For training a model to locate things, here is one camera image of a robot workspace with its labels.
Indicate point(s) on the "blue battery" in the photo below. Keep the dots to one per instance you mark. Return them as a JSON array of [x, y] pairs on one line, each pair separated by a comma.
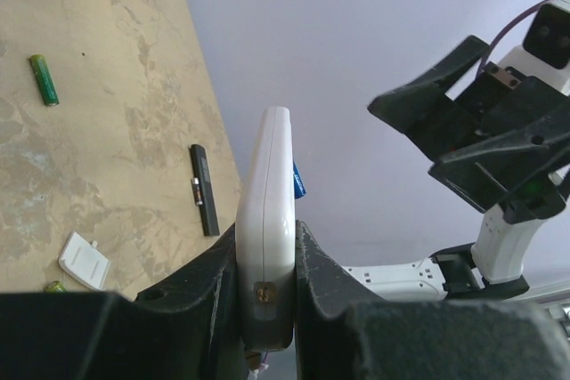
[[299, 188]]

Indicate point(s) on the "white battery cover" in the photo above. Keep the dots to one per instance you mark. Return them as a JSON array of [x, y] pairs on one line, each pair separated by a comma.
[[83, 261]]

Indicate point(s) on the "brown small battery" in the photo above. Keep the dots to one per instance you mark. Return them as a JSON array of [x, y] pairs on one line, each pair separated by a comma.
[[196, 191]]

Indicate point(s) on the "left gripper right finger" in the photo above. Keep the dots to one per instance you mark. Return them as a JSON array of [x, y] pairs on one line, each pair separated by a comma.
[[344, 331]]

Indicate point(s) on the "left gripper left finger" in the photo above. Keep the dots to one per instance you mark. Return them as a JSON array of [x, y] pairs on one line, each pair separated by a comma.
[[187, 326]]

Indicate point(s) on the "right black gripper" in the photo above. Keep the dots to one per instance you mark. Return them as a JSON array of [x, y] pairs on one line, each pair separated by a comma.
[[512, 166]]

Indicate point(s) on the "black remote control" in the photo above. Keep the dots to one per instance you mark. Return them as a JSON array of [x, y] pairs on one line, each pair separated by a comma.
[[208, 215]]

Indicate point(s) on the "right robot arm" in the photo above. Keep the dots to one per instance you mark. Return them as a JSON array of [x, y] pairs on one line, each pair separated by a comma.
[[489, 268]]

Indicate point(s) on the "white remote control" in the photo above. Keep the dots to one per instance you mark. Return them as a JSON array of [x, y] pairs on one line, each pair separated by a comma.
[[265, 234]]

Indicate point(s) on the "green battery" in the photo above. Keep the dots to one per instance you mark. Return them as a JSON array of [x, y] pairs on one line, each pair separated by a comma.
[[44, 80], [55, 287]]

